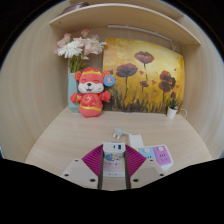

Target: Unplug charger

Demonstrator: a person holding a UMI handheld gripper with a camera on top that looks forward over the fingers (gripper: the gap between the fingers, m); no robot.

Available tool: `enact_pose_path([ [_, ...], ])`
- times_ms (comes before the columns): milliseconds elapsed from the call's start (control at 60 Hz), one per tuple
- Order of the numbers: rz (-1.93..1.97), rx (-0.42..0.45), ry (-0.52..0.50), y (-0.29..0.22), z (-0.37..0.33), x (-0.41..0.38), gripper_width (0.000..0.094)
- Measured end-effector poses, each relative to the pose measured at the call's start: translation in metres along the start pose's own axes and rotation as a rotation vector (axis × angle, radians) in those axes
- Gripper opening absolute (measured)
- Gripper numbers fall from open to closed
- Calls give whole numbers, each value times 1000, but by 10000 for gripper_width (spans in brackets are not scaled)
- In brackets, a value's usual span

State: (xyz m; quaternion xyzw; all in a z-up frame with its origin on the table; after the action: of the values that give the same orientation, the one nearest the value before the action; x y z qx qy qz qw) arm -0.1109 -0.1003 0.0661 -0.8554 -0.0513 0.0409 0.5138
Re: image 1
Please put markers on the pink and white flower bouquet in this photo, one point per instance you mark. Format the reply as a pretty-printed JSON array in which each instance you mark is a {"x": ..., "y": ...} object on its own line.
[{"x": 71, "y": 50}]

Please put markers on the pale blue vase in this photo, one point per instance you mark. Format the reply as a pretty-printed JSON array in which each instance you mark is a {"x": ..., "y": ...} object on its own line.
[{"x": 71, "y": 90}]

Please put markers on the small plant in white pot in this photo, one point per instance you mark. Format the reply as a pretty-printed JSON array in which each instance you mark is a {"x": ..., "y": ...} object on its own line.
[{"x": 171, "y": 112}]

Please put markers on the yellow poppy painting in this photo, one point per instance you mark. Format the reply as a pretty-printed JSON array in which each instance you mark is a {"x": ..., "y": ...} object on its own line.
[{"x": 150, "y": 83}]

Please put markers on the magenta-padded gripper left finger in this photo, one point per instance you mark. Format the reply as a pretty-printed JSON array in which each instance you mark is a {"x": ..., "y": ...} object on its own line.
[{"x": 83, "y": 171}]

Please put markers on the white pastel-socket power strip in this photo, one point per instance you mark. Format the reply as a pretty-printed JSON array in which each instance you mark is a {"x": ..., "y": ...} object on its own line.
[{"x": 160, "y": 155}]

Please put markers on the white charger block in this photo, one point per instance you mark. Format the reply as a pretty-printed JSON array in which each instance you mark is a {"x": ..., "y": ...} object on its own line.
[{"x": 113, "y": 148}]

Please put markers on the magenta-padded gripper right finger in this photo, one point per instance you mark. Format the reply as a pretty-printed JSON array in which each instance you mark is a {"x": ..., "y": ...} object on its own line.
[{"x": 143, "y": 171}]

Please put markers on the white light bar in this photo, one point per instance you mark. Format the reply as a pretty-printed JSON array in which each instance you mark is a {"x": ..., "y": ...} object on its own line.
[{"x": 140, "y": 30}]

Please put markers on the red plush toy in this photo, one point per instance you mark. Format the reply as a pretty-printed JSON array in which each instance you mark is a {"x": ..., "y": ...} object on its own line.
[{"x": 90, "y": 100}]

